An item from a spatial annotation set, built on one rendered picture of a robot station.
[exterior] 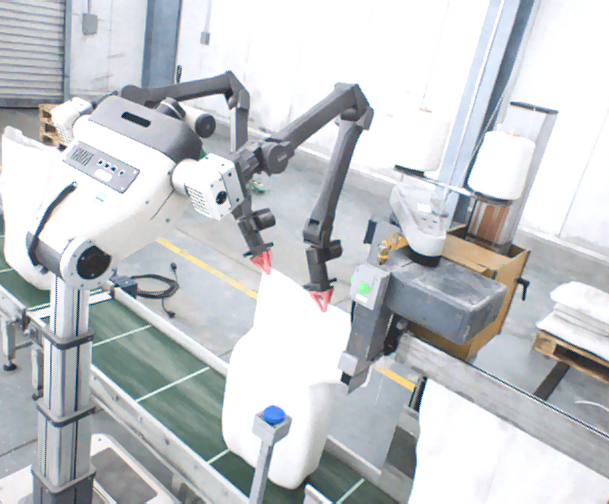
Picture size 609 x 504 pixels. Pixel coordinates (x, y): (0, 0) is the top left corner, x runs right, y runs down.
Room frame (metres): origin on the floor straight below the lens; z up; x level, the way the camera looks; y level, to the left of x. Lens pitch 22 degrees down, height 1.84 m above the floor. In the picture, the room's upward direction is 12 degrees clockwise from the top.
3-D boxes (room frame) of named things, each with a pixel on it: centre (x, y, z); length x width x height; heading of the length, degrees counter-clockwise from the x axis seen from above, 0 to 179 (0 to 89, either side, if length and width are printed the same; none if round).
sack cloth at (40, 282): (2.56, 1.39, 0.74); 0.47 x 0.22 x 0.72; 54
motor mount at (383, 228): (1.66, -0.34, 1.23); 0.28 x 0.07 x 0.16; 56
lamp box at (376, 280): (1.25, -0.18, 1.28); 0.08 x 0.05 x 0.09; 56
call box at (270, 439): (1.24, -0.01, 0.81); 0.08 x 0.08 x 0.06; 56
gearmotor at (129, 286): (2.68, 1.01, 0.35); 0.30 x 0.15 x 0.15; 56
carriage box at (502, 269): (1.61, -0.52, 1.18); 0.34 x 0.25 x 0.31; 146
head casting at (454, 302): (1.31, -0.35, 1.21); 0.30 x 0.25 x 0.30; 56
